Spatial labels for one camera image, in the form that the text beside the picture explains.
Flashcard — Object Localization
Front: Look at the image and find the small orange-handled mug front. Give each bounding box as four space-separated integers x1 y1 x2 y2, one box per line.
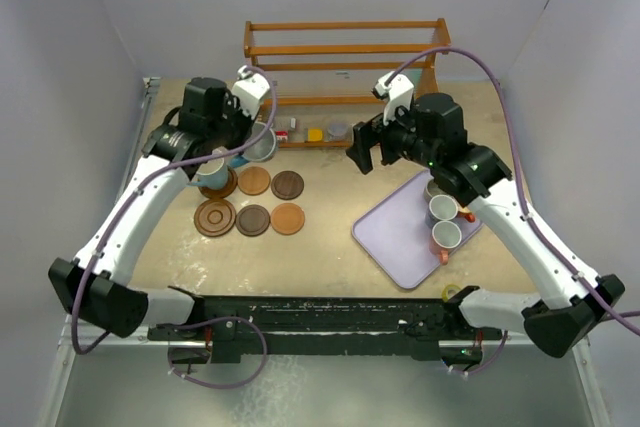
429 221 462 265

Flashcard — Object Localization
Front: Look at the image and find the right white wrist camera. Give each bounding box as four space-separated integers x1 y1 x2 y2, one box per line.
372 71 415 126

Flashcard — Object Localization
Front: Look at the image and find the yellow small container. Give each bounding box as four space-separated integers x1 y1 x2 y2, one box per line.
306 128 324 143

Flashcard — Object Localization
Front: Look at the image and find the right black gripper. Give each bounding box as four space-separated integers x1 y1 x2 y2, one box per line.
347 98 440 173

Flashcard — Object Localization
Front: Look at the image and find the dark olive cup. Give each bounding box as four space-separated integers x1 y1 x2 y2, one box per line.
423 179 445 203

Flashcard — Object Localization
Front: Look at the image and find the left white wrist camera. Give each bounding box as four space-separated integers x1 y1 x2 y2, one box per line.
231 65 272 120

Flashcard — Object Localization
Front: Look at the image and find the large blue mug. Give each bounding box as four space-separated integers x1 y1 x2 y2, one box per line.
227 128 278 169
188 148 229 190

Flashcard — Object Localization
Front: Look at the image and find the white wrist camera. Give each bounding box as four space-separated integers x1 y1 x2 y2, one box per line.
372 71 415 126
231 65 272 120

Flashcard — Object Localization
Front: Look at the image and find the aluminium frame rail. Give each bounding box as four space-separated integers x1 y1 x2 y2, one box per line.
37 77 162 427

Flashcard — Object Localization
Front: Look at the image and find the orange wood coaster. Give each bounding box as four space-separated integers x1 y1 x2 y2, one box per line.
271 203 305 235

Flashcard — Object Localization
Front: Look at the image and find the orange brown mug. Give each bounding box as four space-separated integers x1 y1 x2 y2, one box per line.
457 207 476 223

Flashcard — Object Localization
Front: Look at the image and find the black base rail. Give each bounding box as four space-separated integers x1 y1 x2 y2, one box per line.
148 296 502 363

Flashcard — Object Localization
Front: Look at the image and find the red white small box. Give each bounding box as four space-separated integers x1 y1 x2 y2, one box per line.
273 117 297 143

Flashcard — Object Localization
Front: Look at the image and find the small grey mug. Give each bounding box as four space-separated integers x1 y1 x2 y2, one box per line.
425 194 459 226

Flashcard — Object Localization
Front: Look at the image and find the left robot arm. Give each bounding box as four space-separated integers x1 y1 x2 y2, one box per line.
48 66 278 355

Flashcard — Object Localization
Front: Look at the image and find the light wood coaster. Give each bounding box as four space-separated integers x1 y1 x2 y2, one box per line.
237 166 271 196

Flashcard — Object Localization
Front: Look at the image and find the wooden three-tier shelf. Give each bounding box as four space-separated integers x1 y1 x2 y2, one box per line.
243 17 451 151

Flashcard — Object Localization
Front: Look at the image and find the dark walnut coaster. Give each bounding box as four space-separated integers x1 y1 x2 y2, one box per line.
235 204 271 237
271 170 304 200

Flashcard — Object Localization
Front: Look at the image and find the yellow tape roll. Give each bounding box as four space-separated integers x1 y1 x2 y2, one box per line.
441 284 461 302

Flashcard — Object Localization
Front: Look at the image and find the large blue mug front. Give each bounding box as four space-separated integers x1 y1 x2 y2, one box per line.
227 128 278 169

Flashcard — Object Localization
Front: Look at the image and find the lavender plastic tray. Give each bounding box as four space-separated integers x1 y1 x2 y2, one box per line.
351 169 485 291

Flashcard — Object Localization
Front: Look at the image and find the brown ringed coaster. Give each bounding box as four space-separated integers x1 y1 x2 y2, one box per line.
193 199 236 237
199 167 238 199

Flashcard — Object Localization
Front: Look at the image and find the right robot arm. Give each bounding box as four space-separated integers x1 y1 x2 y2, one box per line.
346 93 625 358

